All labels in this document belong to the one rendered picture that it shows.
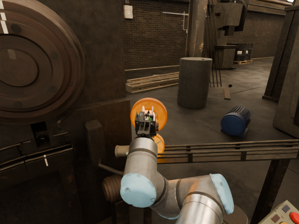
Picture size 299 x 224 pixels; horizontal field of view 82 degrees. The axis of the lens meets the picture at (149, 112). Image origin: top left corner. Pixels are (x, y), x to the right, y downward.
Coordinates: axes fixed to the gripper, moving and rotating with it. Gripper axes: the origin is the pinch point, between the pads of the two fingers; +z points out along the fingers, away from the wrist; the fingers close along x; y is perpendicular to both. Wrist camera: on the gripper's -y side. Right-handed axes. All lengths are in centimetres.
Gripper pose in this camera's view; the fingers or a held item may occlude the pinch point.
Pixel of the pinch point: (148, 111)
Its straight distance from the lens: 72.1
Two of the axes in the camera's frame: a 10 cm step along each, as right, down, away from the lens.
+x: -10.0, -0.3, 0.7
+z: 0.8, -6.2, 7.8
